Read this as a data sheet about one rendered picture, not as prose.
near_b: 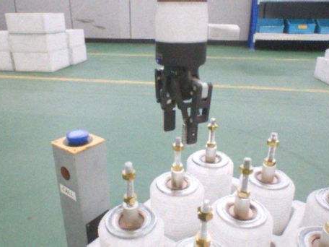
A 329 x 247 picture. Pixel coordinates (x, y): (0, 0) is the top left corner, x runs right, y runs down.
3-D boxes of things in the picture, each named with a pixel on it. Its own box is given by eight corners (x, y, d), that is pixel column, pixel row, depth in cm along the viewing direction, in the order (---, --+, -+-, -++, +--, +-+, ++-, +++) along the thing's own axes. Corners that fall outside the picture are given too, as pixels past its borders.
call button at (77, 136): (76, 149, 49) (74, 139, 49) (63, 144, 52) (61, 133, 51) (94, 141, 52) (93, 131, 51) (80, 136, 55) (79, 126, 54)
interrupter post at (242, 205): (249, 210, 44) (252, 192, 42) (247, 219, 42) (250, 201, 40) (234, 206, 44) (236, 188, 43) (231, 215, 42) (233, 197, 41)
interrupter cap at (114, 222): (96, 235, 39) (95, 232, 38) (117, 202, 45) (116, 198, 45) (148, 245, 37) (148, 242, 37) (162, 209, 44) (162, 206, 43)
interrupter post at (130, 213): (120, 226, 40) (119, 207, 39) (126, 215, 42) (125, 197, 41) (136, 229, 40) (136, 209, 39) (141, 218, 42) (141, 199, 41)
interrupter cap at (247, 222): (268, 204, 45) (269, 201, 45) (264, 237, 38) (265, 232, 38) (221, 193, 48) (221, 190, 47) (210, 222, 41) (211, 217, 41)
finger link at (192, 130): (185, 111, 41) (185, 142, 43) (196, 117, 39) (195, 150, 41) (194, 110, 42) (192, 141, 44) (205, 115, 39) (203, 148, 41)
